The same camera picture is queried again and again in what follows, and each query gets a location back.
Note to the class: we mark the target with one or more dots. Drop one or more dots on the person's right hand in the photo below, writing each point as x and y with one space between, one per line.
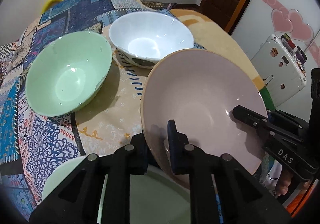
283 182

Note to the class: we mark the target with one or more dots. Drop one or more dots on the pink heart wall decal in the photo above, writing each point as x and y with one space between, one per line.
282 23

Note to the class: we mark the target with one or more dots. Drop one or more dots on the green bowl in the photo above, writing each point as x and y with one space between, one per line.
67 76

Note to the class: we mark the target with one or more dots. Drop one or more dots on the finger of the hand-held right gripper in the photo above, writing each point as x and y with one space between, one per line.
282 116
247 116

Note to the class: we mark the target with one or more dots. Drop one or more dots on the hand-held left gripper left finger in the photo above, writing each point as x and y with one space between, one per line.
136 156

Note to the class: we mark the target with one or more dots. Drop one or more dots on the white suitcase with stickers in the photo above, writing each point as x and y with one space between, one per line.
280 76

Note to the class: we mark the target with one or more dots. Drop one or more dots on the orange garment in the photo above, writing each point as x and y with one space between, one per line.
300 199

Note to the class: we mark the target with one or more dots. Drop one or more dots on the white bowl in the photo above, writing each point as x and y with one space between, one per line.
150 36

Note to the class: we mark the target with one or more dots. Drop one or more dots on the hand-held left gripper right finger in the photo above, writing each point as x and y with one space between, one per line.
173 143

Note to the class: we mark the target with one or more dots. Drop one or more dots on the blue patchwork blanket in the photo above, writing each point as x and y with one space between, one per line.
50 143

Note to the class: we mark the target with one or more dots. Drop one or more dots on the green plate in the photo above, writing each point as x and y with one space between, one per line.
150 196

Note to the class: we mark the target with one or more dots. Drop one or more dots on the pink bowl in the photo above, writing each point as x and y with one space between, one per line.
205 93

